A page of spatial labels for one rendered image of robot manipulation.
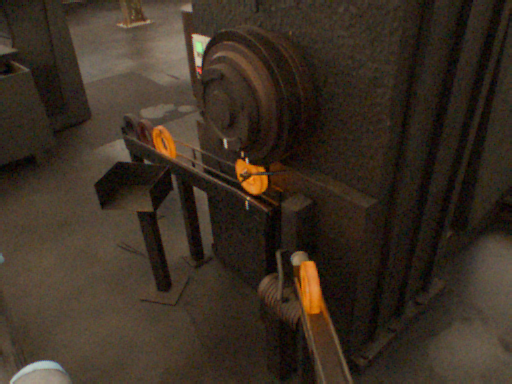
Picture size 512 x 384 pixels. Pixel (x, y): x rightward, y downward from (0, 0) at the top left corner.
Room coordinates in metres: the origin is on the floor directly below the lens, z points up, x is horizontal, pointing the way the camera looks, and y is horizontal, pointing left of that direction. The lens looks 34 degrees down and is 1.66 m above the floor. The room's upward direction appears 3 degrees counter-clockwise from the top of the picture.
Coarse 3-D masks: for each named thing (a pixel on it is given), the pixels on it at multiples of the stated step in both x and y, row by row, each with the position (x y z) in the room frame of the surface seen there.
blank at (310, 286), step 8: (304, 264) 0.89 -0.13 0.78; (312, 264) 0.88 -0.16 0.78; (304, 272) 0.87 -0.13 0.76; (312, 272) 0.85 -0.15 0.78; (304, 280) 0.90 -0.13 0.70; (312, 280) 0.83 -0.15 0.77; (304, 288) 0.88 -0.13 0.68; (312, 288) 0.81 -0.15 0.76; (304, 296) 0.87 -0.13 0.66; (312, 296) 0.80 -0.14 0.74; (320, 296) 0.80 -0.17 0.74; (312, 304) 0.79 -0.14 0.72; (320, 304) 0.79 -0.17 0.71; (312, 312) 0.79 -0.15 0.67
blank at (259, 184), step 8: (240, 160) 1.38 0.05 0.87; (240, 168) 1.38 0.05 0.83; (248, 168) 1.34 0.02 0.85; (256, 168) 1.31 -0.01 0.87; (256, 176) 1.31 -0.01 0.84; (264, 176) 1.30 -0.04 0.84; (248, 184) 1.35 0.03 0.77; (256, 184) 1.31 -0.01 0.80; (264, 184) 1.29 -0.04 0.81; (256, 192) 1.31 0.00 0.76
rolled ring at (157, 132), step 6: (156, 132) 1.94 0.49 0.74; (162, 132) 1.88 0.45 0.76; (168, 132) 1.89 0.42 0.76; (156, 138) 1.96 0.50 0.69; (168, 138) 1.86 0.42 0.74; (156, 144) 1.96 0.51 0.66; (162, 144) 1.97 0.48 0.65; (168, 144) 1.85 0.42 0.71; (174, 144) 1.86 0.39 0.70; (162, 150) 1.95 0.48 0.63; (168, 150) 1.86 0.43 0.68; (174, 150) 1.85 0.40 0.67; (174, 156) 1.86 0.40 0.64
